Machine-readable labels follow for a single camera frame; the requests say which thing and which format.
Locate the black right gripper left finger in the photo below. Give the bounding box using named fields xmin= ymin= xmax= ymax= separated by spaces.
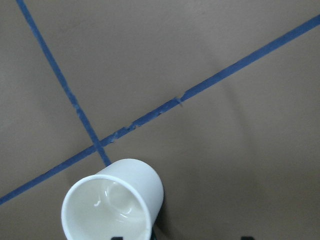
xmin=111 ymin=236 xmax=124 ymax=240

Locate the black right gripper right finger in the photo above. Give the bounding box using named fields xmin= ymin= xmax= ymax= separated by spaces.
xmin=240 ymin=236 xmax=255 ymax=240

